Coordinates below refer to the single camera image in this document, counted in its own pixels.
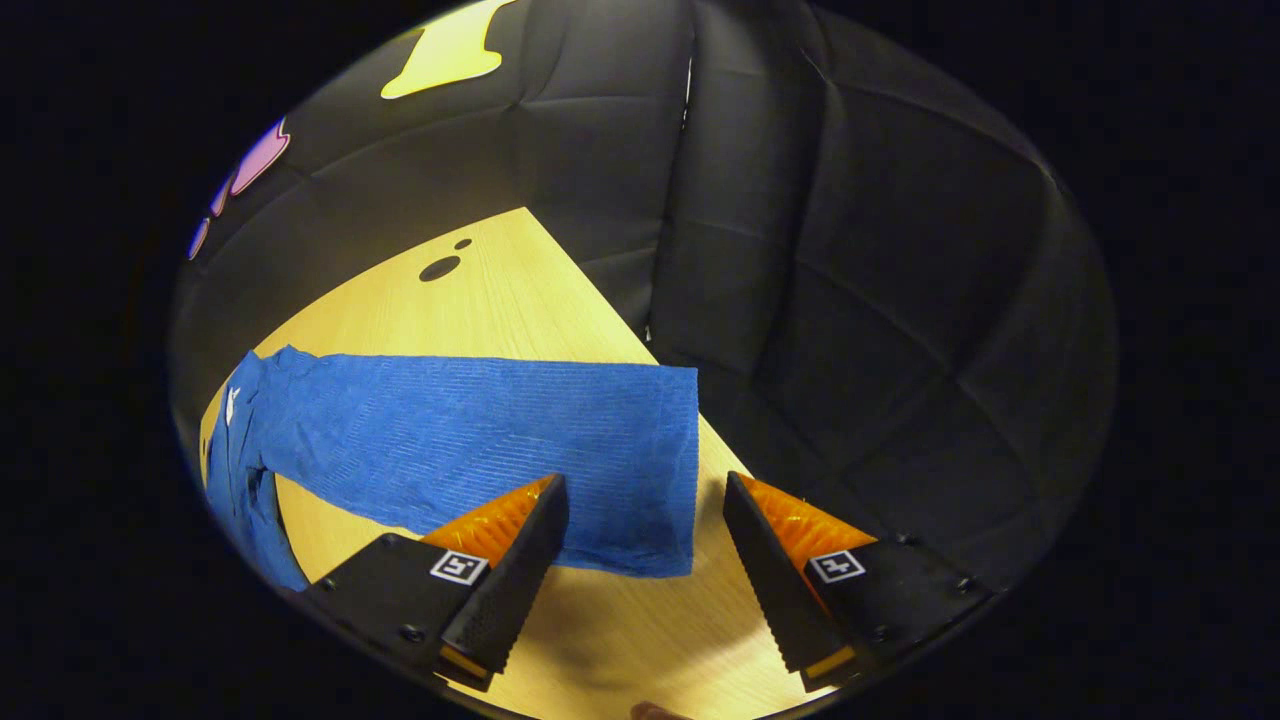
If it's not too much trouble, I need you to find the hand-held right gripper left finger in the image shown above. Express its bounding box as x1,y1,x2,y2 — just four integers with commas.
300,473,571,693

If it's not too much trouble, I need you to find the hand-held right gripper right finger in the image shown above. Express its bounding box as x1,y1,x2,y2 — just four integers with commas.
722,470,996,693

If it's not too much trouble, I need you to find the blue button-up jacket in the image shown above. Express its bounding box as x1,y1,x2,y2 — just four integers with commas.
203,345,701,593

